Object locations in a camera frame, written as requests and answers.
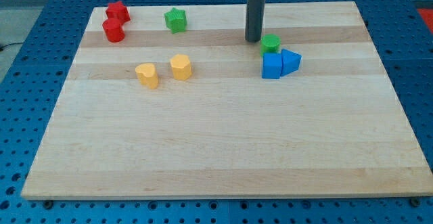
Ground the green cylinder block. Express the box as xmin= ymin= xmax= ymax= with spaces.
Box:
xmin=260 ymin=34 xmax=281 ymax=55

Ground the yellow heart block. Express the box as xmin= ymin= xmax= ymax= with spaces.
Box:
xmin=135 ymin=63 xmax=159 ymax=89

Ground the light wooden board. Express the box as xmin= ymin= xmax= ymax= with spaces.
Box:
xmin=21 ymin=1 xmax=432 ymax=200

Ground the red star block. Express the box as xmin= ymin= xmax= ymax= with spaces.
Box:
xmin=106 ymin=1 xmax=131 ymax=24

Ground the green star block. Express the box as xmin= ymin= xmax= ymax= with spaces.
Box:
xmin=164 ymin=7 xmax=187 ymax=34

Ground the red cylinder block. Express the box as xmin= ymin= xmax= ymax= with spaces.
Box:
xmin=102 ymin=18 xmax=125 ymax=43

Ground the blue triangular prism block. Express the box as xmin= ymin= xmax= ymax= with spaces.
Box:
xmin=280 ymin=49 xmax=302 ymax=76

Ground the blue cube block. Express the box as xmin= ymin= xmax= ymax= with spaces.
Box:
xmin=262 ymin=53 xmax=282 ymax=79

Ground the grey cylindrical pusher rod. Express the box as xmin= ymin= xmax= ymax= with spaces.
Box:
xmin=245 ymin=0 xmax=266 ymax=43

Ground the yellow hexagon block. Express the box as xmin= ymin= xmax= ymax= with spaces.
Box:
xmin=170 ymin=54 xmax=192 ymax=81

